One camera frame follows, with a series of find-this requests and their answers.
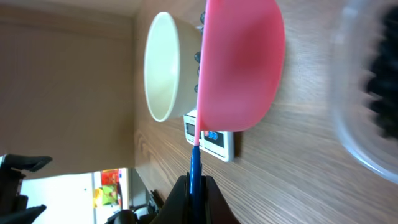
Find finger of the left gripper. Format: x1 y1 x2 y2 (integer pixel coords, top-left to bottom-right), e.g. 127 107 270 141
1 154 53 172
1 205 47 224

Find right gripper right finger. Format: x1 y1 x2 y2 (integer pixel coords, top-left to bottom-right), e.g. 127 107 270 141
203 175 240 224

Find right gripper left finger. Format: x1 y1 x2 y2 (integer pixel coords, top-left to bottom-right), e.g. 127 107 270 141
150 175 190 224

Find pink scoop blue handle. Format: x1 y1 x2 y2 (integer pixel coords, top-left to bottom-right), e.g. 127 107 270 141
188 0 286 224

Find white digital kitchen scale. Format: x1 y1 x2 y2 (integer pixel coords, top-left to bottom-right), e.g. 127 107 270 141
183 110 234 162

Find white ceramic bowl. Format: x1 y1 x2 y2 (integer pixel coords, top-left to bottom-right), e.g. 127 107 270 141
144 12 202 122

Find black beans in bowl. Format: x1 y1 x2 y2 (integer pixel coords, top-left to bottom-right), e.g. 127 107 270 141
194 11 206 93

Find colourful background poster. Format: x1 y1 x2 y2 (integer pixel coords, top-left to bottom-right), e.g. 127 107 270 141
93 169 123 208

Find clear plastic container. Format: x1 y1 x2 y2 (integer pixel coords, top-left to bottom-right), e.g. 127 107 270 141
329 0 397 183

